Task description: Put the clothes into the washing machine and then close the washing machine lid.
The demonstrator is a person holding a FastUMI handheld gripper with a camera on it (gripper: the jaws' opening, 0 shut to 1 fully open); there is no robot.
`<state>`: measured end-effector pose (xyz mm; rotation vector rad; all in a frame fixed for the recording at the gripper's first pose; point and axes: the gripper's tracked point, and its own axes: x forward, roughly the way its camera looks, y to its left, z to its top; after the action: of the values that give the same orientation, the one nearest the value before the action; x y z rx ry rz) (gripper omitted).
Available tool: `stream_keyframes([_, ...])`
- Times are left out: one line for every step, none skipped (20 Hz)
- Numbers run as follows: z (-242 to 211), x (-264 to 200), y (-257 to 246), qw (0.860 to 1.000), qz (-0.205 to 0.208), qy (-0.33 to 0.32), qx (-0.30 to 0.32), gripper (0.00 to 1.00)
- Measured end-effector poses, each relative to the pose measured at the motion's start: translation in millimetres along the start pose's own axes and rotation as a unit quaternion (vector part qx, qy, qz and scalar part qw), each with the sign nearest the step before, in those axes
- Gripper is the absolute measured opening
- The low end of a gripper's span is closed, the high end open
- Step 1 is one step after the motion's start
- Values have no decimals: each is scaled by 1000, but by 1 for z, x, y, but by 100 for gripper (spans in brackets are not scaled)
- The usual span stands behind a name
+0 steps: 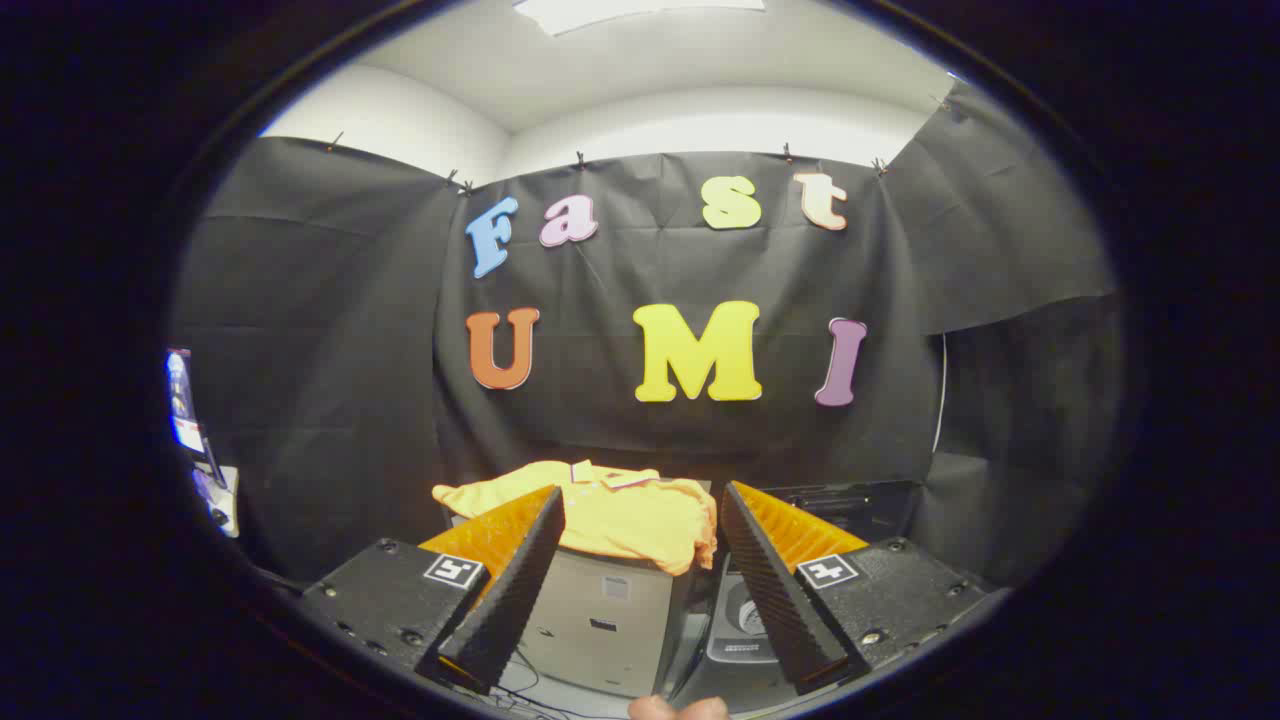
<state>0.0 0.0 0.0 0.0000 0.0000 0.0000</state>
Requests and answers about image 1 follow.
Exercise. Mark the monitor screen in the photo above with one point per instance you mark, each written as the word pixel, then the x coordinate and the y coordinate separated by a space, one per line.
pixel 183 400

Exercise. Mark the white device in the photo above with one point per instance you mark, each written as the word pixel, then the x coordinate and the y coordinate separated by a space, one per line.
pixel 222 500

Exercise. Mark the dark grey washing machine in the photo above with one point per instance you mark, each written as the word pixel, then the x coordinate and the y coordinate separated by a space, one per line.
pixel 745 620

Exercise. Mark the row of small backdrop clips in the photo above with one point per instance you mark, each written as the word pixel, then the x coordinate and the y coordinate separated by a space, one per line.
pixel 579 160

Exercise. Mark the yellow polo shirt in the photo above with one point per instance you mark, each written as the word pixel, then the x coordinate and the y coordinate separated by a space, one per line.
pixel 620 515

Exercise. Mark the grey cabinet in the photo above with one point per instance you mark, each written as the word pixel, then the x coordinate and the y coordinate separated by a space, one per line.
pixel 600 620

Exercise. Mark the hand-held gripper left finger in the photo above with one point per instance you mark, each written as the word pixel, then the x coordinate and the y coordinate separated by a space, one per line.
pixel 510 600

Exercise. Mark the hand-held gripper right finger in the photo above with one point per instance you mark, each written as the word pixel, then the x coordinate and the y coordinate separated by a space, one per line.
pixel 780 600

